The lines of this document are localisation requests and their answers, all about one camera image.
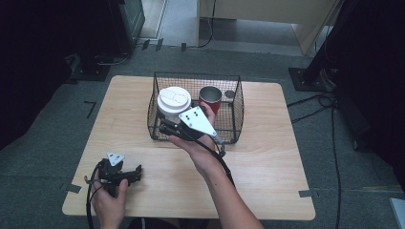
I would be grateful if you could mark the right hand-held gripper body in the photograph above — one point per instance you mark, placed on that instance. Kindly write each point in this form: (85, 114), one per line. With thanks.
(197, 122)

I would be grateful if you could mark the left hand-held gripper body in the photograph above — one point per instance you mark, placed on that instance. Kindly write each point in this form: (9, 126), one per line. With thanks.
(111, 173)

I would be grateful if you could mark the white lidded cup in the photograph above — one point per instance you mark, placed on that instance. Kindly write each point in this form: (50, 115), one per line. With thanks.
(173, 100)

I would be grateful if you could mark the person's left hand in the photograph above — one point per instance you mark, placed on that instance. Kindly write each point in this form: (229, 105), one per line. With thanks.
(108, 203)

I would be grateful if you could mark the person's right hand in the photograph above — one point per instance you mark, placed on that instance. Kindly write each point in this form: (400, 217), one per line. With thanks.
(200, 152)

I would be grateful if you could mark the red metal cup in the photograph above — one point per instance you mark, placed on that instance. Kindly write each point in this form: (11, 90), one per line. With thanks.
(210, 95)

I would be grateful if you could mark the small grey round disc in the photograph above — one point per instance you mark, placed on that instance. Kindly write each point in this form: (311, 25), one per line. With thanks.
(229, 94)

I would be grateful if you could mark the grey tape strip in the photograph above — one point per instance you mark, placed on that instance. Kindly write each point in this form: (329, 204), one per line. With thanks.
(306, 193)
(74, 188)

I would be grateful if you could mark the person's dark clothing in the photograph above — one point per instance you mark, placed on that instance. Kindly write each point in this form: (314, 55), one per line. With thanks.
(165, 224)

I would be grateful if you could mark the black angled floor tape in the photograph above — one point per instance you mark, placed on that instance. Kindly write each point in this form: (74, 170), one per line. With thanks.
(91, 106)

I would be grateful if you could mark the short black floor tapes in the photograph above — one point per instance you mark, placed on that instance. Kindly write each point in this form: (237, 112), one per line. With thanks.
(159, 44)

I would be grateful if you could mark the black cabinet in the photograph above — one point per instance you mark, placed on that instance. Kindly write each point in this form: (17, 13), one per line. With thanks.
(127, 22)

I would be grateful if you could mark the beige wooden cabinet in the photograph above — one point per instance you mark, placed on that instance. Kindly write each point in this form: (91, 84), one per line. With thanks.
(254, 11)

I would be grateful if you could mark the black stand with base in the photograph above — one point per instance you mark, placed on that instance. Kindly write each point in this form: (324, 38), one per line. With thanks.
(313, 78)

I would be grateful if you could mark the dark curtain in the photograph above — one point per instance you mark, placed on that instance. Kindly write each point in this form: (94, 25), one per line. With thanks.
(379, 95)
(38, 63)

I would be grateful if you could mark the white flat object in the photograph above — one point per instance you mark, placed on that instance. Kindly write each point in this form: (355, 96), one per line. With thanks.
(398, 213)

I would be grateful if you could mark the black stand base plate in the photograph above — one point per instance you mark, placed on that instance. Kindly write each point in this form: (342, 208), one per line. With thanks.
(90, 71)

